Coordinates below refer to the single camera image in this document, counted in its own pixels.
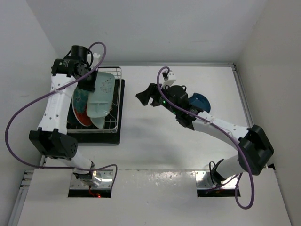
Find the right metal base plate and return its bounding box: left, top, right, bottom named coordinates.
left=195, top=170, right=238, bottom=191

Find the black drip tray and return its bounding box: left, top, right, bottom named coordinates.
left=67, top=79, right=125, bottom=145

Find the metal wire dish rack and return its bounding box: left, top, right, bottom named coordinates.
left=67, top=67, right=122, bottom=134

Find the red and teal round plate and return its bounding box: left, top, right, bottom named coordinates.
left=71, top=87, right=92, bottom=127

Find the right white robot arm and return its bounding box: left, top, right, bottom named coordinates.
left=136, top=83, right=274, bottom=185

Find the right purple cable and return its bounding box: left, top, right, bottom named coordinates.
left=157, top=66, right=256, bottom=210

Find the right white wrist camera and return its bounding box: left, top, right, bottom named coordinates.
left=162, top=71, right=176, bottom=89

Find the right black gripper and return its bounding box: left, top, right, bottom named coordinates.
left=137, top=82, right=179, bottom=115

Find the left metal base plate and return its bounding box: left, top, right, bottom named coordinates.
left=70, top=170, right=114, bottom=190

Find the dark blue leaf-shaped dish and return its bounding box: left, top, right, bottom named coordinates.
left=189, top=92, right=211, bottom=113

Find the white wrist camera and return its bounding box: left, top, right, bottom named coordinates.
left=90, top=53, right=102, bottom=69
left=162, top=71, right=176, bottom=89

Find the purple cable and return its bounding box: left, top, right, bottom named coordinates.
left=4, top=41, right=118, bottom=170
left=157, top=66, right=256, bottom=210

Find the metal base plate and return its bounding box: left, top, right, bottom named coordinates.
left=195, top=170, right=238, bottom=191
left=70, top=170, right=114, bottom=190

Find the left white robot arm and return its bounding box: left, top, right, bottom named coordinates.
left=29, top=45, right=101, bottom=185

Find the round dark teal plate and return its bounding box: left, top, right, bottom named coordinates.
left=67, top=104, right=78, bottom=125

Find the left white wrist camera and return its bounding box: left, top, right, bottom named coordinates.
left=90, top=53, right=102, bottom=69

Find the light teal divided rectangular plate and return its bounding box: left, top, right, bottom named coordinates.
left=87, top=72, right=115, bottom=118

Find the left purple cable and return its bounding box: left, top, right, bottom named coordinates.
left=4, top=41, right=118, bottom=170

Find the aluminium frame rail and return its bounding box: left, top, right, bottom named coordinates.
left=231, top=63, right=266, bottom=169

